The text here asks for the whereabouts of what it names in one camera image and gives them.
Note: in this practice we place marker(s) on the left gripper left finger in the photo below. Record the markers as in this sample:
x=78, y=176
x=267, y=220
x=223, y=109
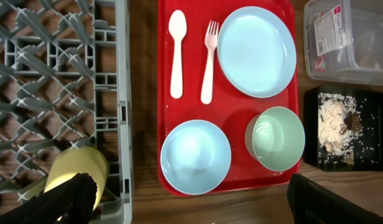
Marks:
x=70, y=202

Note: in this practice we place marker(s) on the yellow plastic cup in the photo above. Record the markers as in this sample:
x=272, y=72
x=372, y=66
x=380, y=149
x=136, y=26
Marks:
x=79, y=160

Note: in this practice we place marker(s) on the leftover rice food waste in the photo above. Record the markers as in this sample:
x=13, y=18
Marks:
x=348, y=130

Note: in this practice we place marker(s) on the clear plastic bin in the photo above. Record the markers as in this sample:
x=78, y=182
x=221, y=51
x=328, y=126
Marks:
x=353, y=40

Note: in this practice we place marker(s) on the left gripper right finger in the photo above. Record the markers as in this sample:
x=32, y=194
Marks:
x=312, y=203

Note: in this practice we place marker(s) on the grey dishwasher rack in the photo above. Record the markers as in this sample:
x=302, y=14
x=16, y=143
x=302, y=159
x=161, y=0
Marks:
x=65, y=82

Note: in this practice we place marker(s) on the green bowl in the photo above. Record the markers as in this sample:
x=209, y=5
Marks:
x=275, y=138

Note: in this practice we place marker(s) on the black waste tray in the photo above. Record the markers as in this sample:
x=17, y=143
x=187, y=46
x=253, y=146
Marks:
x=310, y=121

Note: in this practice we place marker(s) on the pink plastic fork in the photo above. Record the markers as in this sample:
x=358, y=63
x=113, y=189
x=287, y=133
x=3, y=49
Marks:
x=211, y=41

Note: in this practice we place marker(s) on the small light blue saucer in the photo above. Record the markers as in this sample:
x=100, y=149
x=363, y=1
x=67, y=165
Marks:
x=195, y=157

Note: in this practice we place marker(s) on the large light blue plate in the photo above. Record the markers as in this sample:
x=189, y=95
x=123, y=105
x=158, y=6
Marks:
x=256, y=52

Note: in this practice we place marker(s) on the white plastic spoon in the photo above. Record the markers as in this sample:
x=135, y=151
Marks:
x=178, y=28

